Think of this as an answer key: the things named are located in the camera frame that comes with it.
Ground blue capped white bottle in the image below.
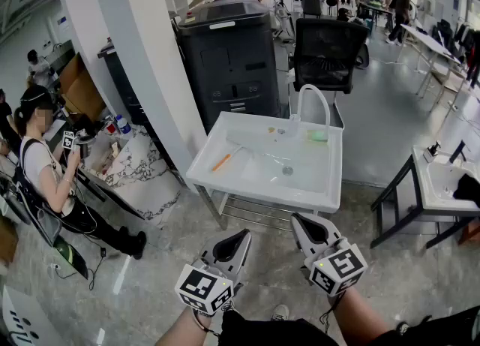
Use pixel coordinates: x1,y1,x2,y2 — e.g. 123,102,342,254
115,114,133,136

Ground person's black clothing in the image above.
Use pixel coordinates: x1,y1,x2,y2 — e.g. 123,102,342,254
219,306,380,346

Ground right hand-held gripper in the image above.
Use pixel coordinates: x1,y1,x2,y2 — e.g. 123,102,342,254
291,213,369,298

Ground black faucet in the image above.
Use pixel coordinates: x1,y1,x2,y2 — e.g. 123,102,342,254
448,140,468,164

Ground black sink stand frame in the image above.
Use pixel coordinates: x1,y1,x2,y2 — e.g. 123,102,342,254
370,155,480,250

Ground white long table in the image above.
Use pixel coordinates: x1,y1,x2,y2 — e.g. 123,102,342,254
399,23,463,113

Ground person's right forearm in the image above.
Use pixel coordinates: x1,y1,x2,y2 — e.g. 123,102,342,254
331,287,393,346

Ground white squeegee orange handle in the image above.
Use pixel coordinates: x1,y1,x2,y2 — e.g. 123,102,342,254
211,133,258,173

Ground small white sink basin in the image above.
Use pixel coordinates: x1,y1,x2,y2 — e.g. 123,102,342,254
412,144,480,212

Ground white panel black dots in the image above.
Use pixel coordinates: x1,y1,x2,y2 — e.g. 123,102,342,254
0,284,71,346

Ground white washboard sink basin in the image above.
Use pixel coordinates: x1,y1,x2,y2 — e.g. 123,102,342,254
186,110,344,215

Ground soap dispenser bottle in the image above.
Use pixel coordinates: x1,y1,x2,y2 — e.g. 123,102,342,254
423,140,442,164

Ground wooden block pile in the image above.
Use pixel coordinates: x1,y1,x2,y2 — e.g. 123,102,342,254
97,140,122,175

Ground brown box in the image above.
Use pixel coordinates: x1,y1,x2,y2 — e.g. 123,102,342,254
0,216,20,266

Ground person's white shoe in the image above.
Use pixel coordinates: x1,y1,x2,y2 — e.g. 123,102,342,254
270,303,290,322

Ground black office chair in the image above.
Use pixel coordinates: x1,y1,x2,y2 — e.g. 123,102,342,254
290,17,371,130

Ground clothes rack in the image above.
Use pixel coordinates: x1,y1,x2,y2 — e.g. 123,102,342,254
430,17,480,90

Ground white flexible faucet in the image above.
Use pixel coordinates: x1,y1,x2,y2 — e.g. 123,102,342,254
288,83,332,143

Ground cardboard box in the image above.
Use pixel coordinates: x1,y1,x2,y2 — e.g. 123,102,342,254
58,53,107,124

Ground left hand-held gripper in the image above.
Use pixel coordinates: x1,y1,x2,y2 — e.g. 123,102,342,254
175,228,253,317

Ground white marble counter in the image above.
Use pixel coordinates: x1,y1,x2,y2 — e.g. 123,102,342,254
80,125,185,226

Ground black power adapter cable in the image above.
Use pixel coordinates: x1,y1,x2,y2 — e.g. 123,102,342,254
86,246,109,291

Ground dark drawer cabinet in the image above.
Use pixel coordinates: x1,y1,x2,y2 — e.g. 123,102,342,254
97,42,179,173

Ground metal sink stand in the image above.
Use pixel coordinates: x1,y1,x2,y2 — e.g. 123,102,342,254
194,182,320,232

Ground person's left forearm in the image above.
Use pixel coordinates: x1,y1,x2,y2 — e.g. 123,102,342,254
155,303,226,346

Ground large black machine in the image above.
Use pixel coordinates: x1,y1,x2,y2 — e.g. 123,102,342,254
175,0,281,135

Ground black cloth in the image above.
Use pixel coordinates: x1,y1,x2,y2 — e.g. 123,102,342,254
452,173,480,209

